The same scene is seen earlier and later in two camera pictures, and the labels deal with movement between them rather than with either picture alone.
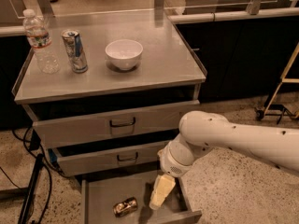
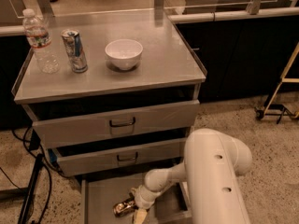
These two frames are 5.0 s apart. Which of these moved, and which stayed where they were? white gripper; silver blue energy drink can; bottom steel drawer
Moved: white gripper
Stayed: silver blue energy drink can; bottom steel drawer
